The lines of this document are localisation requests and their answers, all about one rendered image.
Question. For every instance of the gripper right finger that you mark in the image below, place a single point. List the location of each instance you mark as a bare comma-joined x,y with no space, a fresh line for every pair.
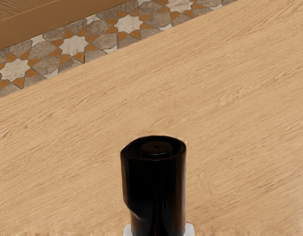
189,229

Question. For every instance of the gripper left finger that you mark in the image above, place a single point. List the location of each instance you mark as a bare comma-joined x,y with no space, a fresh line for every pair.
127,230

